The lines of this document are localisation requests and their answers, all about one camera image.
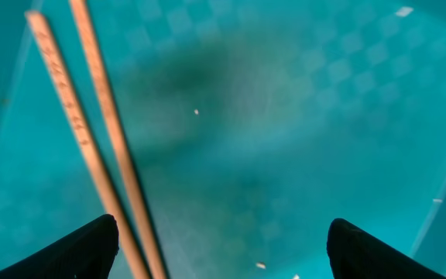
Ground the teal plastic tray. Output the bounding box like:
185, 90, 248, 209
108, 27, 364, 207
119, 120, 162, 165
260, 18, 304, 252
0, 0, 446, 279

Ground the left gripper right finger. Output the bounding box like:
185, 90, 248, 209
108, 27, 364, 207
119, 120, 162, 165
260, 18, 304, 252
327, 218, 446, 279

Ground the wooden chopstick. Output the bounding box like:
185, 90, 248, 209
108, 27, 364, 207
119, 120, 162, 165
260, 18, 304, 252
25, 11, 150, 279
70, 0, 168, 279

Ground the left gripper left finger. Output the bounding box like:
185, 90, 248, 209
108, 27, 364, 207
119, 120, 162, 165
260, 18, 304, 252
0, 214, 119, 279

